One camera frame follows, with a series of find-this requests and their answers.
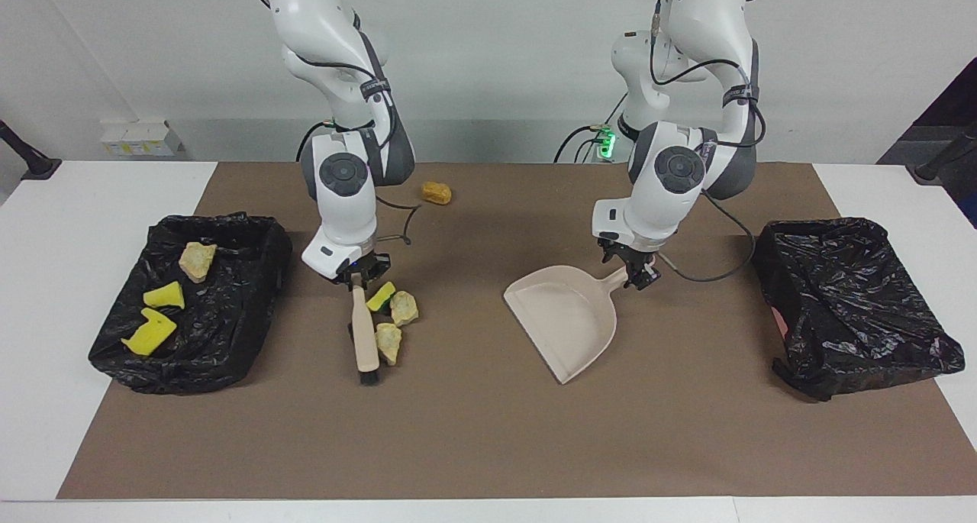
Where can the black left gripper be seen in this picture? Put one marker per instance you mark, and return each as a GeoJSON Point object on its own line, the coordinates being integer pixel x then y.
{"type": "Point", "coordinates": [626, 250]}

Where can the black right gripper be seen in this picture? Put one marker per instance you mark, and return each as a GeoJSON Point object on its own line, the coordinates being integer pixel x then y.
{"type": "Point", "coordinates": [365, 267]}

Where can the yellow sponge with green side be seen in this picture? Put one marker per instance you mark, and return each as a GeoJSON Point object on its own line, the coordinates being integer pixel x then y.
{"type": "Point", "coordinates": [380, 297]}

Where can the beige crumbly foam chunk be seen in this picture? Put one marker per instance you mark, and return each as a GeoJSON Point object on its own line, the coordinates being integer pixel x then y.
{"type": "Point", "coordinates": [404, 308]}
{"type": "Point", "coordinates": [388, 343]}

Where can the beige hand brush black bristles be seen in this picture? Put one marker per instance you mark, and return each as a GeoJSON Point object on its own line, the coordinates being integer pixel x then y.
{"type": "Point", "coordinates": [365, 332]}

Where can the beige plastic dustpan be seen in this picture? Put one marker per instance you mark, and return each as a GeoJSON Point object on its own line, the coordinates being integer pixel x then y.
{"type": "Point", "coordinates": [569, 317]}

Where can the beige angular foam chunk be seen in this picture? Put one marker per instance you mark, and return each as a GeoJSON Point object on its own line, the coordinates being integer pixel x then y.
{"type": "Point", "coordinates": [197, 261]}

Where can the small yellow sponge piece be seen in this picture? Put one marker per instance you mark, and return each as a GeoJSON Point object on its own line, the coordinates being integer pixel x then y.
{"type": "Point", "coordinates": [166, 296]}

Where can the large yellow sponge piece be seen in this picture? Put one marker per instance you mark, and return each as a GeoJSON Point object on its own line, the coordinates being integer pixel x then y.
{"type": "Point", "coordinates": [150, 334]}

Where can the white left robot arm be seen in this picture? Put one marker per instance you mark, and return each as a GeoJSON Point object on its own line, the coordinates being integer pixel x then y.
{"type": "Point", "coordinates": [664, 179]}

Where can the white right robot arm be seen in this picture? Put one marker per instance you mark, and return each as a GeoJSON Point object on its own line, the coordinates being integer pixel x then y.
{"type": "Point", "coordinates": [343, 179]}

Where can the black bag lined trash bin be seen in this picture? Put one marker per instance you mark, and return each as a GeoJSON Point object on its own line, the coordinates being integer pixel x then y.
{"type": "Point", "coordinates": [221, 332]}

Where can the black bag lined pink bin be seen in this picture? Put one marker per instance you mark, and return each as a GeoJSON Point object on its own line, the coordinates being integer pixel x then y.
{"type": "Point", "coordinates": [847, 301]}

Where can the orange brown sponge lump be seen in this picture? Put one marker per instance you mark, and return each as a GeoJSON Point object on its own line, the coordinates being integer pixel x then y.
{"type": "Point", "coordinates": [436, 193]}

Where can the brown table mat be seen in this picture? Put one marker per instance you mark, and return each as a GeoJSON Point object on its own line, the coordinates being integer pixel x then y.
{"type": "Point", "coordinates": [458, 454]}

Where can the black stand foot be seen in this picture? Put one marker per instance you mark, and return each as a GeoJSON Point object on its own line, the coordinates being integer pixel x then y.
{"type": "Point", "coordinates": [943, 160]}
{"type": "Point", "coordinates": [27, 156]}

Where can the white wall socket box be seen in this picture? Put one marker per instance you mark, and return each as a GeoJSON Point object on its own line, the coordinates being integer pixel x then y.
{"type": "Point", "coordinates": [141, 137]}

